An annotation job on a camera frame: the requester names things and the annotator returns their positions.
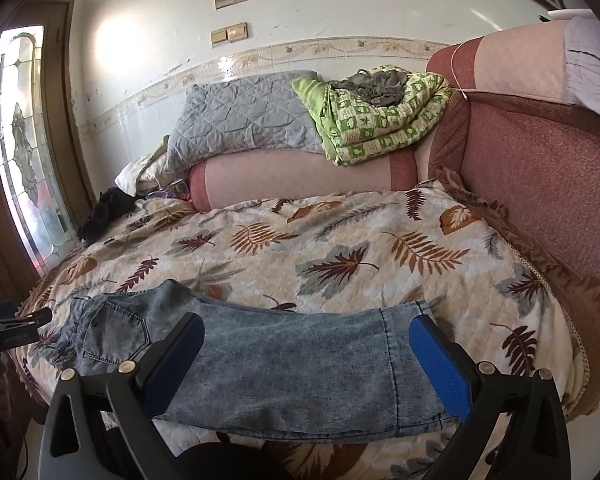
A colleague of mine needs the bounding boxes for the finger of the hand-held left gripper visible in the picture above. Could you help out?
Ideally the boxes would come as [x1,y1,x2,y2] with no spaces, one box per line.
[0,309,54,330]

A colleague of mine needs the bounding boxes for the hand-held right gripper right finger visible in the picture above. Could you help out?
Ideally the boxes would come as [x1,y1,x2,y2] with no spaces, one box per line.
[409,314,572,480]

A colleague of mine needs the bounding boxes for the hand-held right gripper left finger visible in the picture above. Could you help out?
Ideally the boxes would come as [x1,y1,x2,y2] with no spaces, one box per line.
[39,312,206,480]

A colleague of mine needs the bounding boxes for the blue denim pants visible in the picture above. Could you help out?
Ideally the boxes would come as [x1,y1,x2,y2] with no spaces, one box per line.
[40,280,456,443]

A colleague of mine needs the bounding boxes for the black cloth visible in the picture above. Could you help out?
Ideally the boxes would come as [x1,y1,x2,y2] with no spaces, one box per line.
[77,187,137,246]

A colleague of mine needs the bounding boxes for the brown ruffled sofa cover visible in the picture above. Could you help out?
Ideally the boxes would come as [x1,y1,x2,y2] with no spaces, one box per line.
[430,165,600,418]

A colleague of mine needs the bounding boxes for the leaf print blanket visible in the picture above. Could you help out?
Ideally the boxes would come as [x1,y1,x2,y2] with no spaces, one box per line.
[17,187,593,480]

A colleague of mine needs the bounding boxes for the clear plastic packet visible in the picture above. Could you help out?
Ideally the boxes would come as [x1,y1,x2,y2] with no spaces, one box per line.
[147,180,192,202]

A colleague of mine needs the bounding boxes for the cream crumpled cloth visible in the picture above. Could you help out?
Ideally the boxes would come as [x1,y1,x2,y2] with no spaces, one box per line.
[115,135,193,196]

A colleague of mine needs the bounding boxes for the wooden stained glass door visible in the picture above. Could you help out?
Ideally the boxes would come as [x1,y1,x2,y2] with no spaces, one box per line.
[0,0,96,281]

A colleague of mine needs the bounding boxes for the red and pink sofa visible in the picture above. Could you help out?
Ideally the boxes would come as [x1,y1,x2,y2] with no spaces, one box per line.
[415,21,600,311]

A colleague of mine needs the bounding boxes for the pink bolster pillow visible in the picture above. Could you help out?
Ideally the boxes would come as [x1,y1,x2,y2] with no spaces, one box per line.
[187,147,420,211]

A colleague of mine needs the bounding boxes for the green patterned quilt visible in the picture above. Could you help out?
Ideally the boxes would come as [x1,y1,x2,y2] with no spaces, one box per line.
[291,65,453,167]

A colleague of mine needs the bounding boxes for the grey quilted pillow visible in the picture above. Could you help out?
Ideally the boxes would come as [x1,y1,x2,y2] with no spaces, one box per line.
[167,71,326,167]

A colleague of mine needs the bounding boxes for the grey crumpled garment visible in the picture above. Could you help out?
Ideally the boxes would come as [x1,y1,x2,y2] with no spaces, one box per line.
[328,69,412,108]

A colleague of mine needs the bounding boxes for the lavender cloth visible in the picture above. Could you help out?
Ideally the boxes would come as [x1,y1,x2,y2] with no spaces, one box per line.
[565,17,600,121]

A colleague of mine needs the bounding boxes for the white dish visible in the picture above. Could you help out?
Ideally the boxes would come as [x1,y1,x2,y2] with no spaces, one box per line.
[539,7,595,24]

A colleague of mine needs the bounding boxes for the thin yellow cord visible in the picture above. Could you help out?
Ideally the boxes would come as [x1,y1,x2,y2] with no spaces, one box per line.
[447,42,474,103]

